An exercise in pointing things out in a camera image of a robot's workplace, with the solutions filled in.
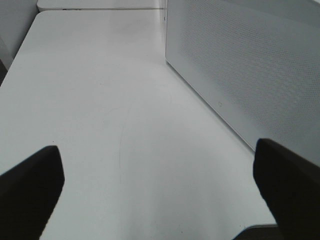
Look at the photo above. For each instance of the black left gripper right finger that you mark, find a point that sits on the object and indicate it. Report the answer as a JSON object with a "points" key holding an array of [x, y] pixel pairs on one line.
{"points": [[290, 186]]}

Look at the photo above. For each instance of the white microwave door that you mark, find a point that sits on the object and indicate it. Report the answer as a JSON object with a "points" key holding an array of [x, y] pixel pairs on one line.
{"points": [[256, 63]]}

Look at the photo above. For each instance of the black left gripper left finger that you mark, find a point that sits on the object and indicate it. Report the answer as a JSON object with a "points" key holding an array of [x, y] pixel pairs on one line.
{"points": [[29, 193]]}

